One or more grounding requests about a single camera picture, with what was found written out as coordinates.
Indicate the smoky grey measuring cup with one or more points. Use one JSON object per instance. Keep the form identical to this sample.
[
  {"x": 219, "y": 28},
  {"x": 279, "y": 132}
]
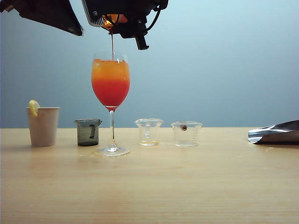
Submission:
[{"x": 84, "y": 135}]

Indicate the clear measuring cup yellowish residue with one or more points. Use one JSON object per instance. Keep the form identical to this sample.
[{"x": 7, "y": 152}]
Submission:
[{"x": 148, "y": 134}]

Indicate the silver foil bag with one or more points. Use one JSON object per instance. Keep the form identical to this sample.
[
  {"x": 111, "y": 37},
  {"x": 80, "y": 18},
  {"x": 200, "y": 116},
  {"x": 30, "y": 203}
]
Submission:
[{"x": 278, "y": 135}]

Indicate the beige paper cup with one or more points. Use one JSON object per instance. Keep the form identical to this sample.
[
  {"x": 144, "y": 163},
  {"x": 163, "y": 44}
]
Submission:
[{"x": 43, "y": 128}]

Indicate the tall stemmed wine glass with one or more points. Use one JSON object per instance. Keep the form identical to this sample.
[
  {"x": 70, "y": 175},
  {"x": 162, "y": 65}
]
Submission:
[{"x": 110, "y": 86}]

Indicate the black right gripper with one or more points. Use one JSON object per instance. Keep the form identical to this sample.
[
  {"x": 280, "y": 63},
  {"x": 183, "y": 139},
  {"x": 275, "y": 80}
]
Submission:
[{"x": 135, "y": 14}]

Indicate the amber measuring cup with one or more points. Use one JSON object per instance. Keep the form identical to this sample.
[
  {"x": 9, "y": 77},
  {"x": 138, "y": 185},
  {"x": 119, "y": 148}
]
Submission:
[{"x": 112, "y": 19}]

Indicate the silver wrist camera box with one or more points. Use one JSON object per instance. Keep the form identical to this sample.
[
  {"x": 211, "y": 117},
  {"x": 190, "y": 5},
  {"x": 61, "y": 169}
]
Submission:
[{"x": 93, "y": 12}]

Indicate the clear measuring cup red dot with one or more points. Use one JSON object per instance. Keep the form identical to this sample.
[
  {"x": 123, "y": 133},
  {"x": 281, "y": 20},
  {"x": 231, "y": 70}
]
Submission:
[{"x": 186, "y": 137}]

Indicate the yellow lemon slice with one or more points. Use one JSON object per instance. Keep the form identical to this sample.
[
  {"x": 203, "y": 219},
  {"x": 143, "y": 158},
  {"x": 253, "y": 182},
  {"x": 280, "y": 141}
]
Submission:
[{"x": 34, "y": 107}]

